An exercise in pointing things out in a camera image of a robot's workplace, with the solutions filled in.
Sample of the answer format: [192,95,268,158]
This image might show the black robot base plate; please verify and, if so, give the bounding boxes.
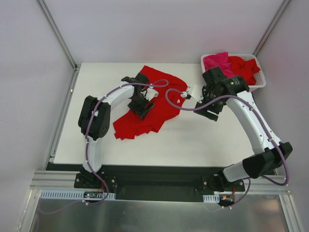
[74,165,245,202]

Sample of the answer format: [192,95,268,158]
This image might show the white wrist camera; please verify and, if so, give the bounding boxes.
[181,84,204,103]
[142,87,159,101]

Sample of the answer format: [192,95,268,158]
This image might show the red t shirt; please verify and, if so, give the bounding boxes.
[228,56,261,86]
[113,66,187,140]

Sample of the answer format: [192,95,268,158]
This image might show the right white cable duct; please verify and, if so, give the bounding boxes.
[203,194,220,203]

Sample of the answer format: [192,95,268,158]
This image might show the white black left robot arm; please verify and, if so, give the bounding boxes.
[78,73,159,188]

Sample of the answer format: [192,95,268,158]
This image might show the white cable duct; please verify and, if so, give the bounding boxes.
[203,194,220,203]
[41,190,116,201]

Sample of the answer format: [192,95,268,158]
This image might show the right aluminium frame post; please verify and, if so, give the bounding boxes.
[253,0,293,57]

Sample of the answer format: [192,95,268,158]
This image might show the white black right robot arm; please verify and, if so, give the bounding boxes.
[194,67,293,192]

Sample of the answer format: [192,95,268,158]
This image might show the left white cable duct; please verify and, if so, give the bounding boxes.
[41,190,116,201]

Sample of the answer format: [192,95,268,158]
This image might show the white perforated plastic basket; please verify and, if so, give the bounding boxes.
[200,53,266,91]

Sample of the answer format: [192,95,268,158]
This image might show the aluminium frame post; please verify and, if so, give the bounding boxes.
[35,0,78,70]
[253,0,293,57]

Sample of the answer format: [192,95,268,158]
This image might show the pink t shirt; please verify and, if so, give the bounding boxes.
[202,52,235,78]

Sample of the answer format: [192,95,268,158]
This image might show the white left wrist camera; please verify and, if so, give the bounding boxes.
[142,87,159,101]

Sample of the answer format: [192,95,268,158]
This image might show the left aluminium frame post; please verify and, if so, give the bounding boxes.
[35,0,78,70]

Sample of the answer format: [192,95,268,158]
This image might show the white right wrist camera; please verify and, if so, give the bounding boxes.
[181,84,204,103]

